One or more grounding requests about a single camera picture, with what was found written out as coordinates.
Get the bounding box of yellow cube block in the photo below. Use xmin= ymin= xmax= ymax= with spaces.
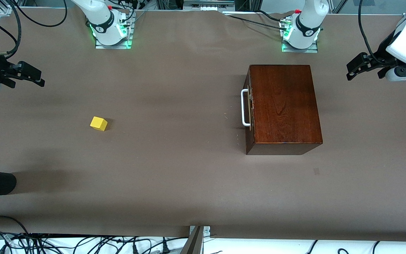
xmin=90 ymin=116 xmax=108 ymax=132

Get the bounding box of wooden drawer with white handle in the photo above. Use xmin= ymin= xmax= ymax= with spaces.
xmin=241 ymin=85 xmax=253 ymax=131

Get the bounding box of dark brown wooden cabinet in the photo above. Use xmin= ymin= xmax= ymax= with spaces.
xmin=245 ymin=65 xmax=323 ymax=156

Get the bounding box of grey metal box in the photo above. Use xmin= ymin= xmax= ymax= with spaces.
xmin=183 ymin=0 xmax=235 ymax=11

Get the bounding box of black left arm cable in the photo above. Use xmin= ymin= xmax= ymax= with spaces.
xmin=358 ymin=0 xmax=388 ymax=66

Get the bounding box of black looping right arm cable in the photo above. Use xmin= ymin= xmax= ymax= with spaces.
xmin=10 ymin=0 xmax=68 ymax=28

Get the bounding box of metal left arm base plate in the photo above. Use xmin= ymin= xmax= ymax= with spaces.
xmin=281 ymin=19 xmax=319 ymax=53

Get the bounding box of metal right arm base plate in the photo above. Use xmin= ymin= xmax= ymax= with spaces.
xmin=95 ymin=12 xmax=133 ymax=50

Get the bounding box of black cable on table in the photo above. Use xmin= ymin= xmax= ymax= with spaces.
xmin=224 ymin=11 xmax=290 ymax=29

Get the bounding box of tangled black cable bundle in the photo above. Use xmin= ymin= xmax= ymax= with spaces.
xmin=0 ymin=215 xmax=189 ymax=254

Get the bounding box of metal bracket with dark strut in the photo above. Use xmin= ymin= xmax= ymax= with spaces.
xmin=180 ymin=226 xmax=211 ymax=254

